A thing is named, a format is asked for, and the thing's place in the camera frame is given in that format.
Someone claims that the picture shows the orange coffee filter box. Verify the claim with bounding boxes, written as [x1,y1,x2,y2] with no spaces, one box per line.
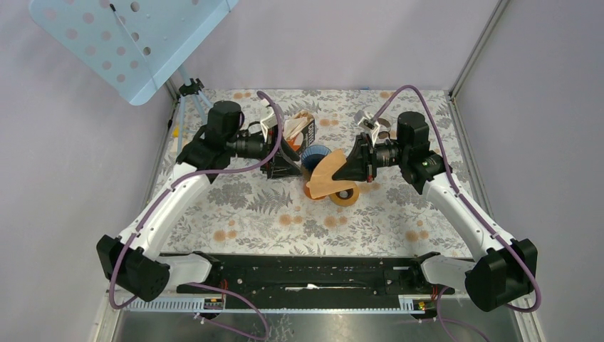
[283,110,316,155]

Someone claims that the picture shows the orange glass carafe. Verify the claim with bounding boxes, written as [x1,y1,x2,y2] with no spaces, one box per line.
[303,182,325,200]

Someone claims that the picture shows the light blue music stand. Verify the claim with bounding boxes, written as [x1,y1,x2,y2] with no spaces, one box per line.
[28,0,241,166]

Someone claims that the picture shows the clear glass carafe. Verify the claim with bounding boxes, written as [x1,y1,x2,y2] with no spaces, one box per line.
[377,118,397,140]

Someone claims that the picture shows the light wooden dripper ring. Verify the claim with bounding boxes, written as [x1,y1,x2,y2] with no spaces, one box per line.
[328,186,360,207]

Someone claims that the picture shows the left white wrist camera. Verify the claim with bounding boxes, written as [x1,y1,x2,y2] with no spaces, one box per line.
[259,107,283,142]

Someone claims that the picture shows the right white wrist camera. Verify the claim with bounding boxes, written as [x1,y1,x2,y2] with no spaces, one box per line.
[354,110,381,146]

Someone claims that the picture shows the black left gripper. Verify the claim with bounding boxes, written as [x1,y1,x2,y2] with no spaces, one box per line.
[227,124,303,178]

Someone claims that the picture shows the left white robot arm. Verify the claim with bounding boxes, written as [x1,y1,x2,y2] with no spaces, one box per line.
[96,92,297,309]

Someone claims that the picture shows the floral tablecloth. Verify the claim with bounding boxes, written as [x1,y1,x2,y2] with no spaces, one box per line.
[162,90,471,257]

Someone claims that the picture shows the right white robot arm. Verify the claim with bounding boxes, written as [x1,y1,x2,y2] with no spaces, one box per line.
[332,111,540,312]

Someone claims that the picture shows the blue glass dripper cone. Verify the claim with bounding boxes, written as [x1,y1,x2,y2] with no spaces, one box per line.
[301,145,331,172]

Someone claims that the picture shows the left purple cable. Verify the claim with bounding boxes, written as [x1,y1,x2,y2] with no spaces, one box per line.
[108,90,286,341]

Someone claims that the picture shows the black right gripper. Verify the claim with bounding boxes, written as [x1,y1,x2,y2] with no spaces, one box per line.
[332,133,409,183]

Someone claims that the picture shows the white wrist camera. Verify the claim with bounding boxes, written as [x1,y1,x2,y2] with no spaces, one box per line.
[259,107,283,142]
[354,110,381,146]

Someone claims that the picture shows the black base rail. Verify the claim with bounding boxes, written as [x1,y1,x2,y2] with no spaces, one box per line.
[205,254,442,311]

